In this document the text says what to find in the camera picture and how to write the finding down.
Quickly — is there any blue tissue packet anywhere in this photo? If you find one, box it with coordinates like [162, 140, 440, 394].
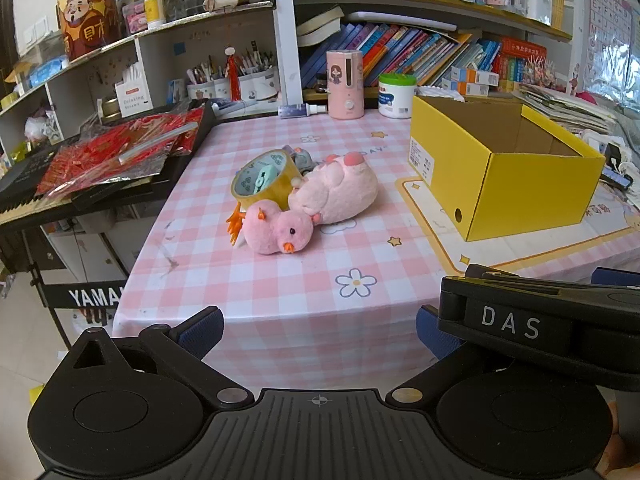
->
[27, 57, 71, 88]

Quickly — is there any small pink box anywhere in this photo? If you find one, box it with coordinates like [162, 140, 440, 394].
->
[122, 0, 148, 36]

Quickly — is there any white paper straw box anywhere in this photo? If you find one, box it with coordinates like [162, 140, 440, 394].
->
[114, 65, 153, 120]

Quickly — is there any thick cream-paged book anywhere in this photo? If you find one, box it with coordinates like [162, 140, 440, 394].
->
[298, 30, 341, 49]
[297, 6, 343, 36]

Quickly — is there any red boxed book set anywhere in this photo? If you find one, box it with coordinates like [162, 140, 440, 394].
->
[500, 36, 548, 93]

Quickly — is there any yellow cardboard box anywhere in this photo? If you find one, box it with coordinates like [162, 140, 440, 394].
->
[409, 94, 607, 242]

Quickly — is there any stack of papers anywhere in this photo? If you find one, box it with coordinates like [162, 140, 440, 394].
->
[515, 82, 618, 134]

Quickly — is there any pink plush chick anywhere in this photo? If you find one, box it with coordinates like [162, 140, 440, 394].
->
[226, 199, 316, 257]

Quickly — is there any white jar green lid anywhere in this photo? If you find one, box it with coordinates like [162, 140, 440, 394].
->
[377, 73, 417, 120]

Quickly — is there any black phone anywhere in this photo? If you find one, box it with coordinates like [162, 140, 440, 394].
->
[597, 142, 636, 191]

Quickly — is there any bunch of pens and brushes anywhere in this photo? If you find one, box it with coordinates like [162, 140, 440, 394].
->
[187, 50, 277, 83]

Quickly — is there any clear packing tape roll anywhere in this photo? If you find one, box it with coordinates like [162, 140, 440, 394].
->
[231, 150, 303, 211]

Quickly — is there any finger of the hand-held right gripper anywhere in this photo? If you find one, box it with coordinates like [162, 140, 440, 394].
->
[464, 263, 567, 295]
[594, 268, 640, 287]

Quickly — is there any white wooden bookshelf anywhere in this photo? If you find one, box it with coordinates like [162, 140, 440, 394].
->
[0, 0, 576, 161]

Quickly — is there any reindeer picture card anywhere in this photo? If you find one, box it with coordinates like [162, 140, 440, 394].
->
[567, 60, 591, 96]

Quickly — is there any white marker holder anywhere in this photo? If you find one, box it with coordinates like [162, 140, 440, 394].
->
[525, 0, 553, 29]

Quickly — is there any orange blue medicine box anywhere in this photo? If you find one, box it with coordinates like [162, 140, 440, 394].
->
[452, 66, 500, 85]
[450, 81, 490, 97]

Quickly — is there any white pen cup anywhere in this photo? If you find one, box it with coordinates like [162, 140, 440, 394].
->
[187, 80, 217, 102]
[214, 77, 241, 102]
[239, 66, 279, 102]

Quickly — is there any orange figure printed box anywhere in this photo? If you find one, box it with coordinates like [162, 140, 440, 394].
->
[55, 0, 123, 63]

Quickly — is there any white bottle yellow label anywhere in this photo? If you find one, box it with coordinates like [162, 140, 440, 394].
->
[142, 0, 167, 30]

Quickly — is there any pink plush pig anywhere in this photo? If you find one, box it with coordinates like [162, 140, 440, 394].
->
[287, 152, 379, 225]

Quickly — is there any alphabet wall poster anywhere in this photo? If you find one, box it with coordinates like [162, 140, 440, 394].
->
[585, 0, 640, 106]

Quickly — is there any row of colourful books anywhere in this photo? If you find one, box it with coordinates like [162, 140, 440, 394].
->
[300, 22, 501, 88]

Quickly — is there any pink humidifier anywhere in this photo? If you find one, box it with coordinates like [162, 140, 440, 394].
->
[326, 50, 364, 120]

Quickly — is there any black keyboard stand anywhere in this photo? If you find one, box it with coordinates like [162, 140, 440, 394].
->
[22, 230, 127, 351]

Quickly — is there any black electronic keyboard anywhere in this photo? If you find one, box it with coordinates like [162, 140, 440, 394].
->
[0, 102, 218, 231]

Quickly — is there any small spray bottle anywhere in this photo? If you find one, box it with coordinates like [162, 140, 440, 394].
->
[278, 102, 328, 118]

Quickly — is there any colourful paper craft bundle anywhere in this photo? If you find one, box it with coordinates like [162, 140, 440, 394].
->
[520, 57, 566, 93]

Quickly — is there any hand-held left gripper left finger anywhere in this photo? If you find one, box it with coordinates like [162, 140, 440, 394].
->
[62, 306, 249, 409]

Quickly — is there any yellow bordered table mat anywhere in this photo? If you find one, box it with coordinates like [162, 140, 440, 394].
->
[395, 175, 640, 283]

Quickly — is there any red decoration packet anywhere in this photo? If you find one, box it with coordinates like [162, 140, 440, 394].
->
[35, 107, 206, 196]

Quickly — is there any grey toy car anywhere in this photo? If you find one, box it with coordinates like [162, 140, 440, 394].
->
[282, 146, 321, 176]

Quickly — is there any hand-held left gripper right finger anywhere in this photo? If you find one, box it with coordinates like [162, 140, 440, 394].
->
[387, 304, 482, 407]

